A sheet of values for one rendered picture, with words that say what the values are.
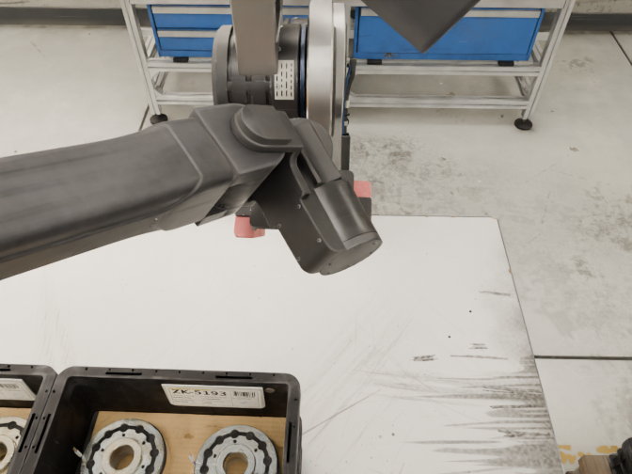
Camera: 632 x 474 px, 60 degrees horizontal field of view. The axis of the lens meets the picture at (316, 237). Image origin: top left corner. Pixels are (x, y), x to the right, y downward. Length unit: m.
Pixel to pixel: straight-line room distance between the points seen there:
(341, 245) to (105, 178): 0.18
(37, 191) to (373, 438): 0.70
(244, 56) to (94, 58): 2.54
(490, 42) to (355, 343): 1.67
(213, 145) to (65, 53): 2.93
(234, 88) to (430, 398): 0.58
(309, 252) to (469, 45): 2.02
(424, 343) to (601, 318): 1.14
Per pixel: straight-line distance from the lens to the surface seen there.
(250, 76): 0.68
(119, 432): 0.77
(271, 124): 0.40
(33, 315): 1.13
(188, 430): 0.79
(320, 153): 0.44
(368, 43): 2.32
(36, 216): 0.31
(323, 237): 0.40
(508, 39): 2.41
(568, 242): 2.22
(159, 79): 2.65
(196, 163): 0.36
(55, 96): 2.97
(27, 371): 0.78
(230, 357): 0.97
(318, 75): 0.65
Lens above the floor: 1.55
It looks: 50 degrees down
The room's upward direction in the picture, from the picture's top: straight up
